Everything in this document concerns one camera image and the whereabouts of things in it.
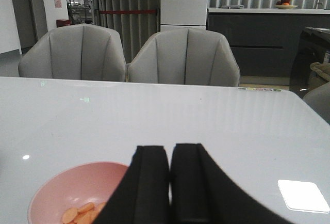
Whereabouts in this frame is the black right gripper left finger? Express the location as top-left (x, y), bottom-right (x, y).
top-left (93, 146), bottom-right (170, 223)

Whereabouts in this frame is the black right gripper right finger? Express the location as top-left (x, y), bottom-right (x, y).
top-left (170, 143), bottom-right (288, 223)

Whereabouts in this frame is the pink bowl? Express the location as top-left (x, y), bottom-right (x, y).
top-left (27, 162), bottom-right (128, 223)

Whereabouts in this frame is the orange ham slice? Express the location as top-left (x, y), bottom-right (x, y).
top-left (61, 207), bottom-right (78, 224)
top-left (91, 202), bottom-right (106, 223)
top-left (77, 202), bottom-right (95, 214)

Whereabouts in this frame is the right grey armchair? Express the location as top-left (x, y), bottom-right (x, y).
top-left (127, 28), bottom-right (240, 87)

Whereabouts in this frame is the grey armchair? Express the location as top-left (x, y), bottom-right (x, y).
top-left (127, 28), bottom-right (240, 87)
top-left (18, 24), bottom-right (126, 82)

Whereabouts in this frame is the left grey armchair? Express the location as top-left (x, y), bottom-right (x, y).
top-left (18, 24), bottom-right (126, 82)

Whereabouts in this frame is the dark grey kitchen counter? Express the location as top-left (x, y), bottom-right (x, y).
top-left (207, 8), bottom-right (329, 86)

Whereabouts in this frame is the beige cushion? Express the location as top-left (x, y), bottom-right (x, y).
top-left (308, 62), bottom-right (329, 90)

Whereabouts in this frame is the red barrier belt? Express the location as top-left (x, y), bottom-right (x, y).
top-left (98, 9), bottom-right (157, 14)

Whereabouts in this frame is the red bin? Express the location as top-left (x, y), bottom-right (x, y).
top-left (56, 19), bottom-right (71, 27)

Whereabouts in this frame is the white refrigerator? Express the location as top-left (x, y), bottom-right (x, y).
top-left (160, 0), bottom-right (208, 31)

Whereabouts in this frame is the grey curtain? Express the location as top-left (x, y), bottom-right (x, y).
top-left (92, 0), bottom-right (160, 63)

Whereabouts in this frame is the fruit plate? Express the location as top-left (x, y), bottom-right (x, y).
top-left (274, 0), bottom-right (298, 10)

